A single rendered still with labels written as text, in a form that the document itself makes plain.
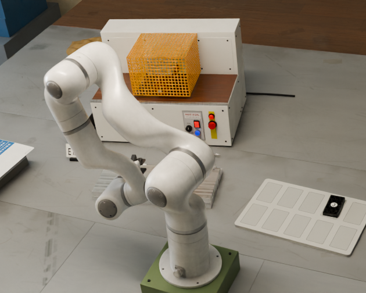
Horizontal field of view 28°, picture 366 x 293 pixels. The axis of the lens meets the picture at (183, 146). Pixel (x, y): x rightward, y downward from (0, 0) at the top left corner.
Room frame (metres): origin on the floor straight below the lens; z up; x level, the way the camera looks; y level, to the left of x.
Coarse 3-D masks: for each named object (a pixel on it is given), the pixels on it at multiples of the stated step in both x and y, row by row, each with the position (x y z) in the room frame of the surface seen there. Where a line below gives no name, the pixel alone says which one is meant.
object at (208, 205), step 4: (216, 168) 2.14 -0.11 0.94; (220, 176) 2.13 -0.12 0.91; (216, 188) 2.05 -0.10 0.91; (92, 196) 2.10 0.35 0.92; (96, 196) 2.09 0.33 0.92; (212, 200) 1.99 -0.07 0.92; (144, 204) 2.04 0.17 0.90; (148, 204) 2.03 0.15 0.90; (152, 204) 2.03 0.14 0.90; (208, 204) 1.97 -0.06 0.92; (212, 204) 1.98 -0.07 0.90; (208, 208) 1.97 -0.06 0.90
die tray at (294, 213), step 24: (264, 192) 2.00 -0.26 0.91; (288, 192) 1.98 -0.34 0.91; (312, 192) 1.96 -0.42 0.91; (240, 216) 1.89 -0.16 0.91; (264, 216) 1.87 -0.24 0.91; (288, 216) 1.85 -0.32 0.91; (312, 216) 1.83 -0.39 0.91; (360, 216) 1.80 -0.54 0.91; (288, 240) 1.74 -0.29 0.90; (312, 240) 1.72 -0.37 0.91; (336, 240) 1.71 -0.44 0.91
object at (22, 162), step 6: (24, 156) 2.40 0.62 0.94; (18, 162) 2.36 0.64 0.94; (24, 162) 2.39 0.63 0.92; (12, 168) 2.33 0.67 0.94; (18, 168) 2.35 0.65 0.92; (6, 174) 2.30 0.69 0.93; (12, 174) 2.32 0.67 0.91; (0, 180) 2.27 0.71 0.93; (6, 180) 2.30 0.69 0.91; (0, 186) 2.26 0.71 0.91
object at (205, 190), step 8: (152, 168) 2.19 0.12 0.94; (104, 176) 2.19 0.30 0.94; (112, 176) 2.18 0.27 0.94; (144, 176) 2.15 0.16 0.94; (208, 176) 2.10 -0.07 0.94; (216, 176) 2.09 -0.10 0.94; (96, 184) 2.14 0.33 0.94; (104, 184) 2.14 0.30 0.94; (200, 184) 2.05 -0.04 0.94; (208, 184) 2.05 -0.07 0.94; (216, 184) 2.06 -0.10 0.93; (96, 192) 2.10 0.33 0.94; (200, 192) 2.01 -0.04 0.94; (208, 192) 2.00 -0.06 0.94; (208, 200) 1.97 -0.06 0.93
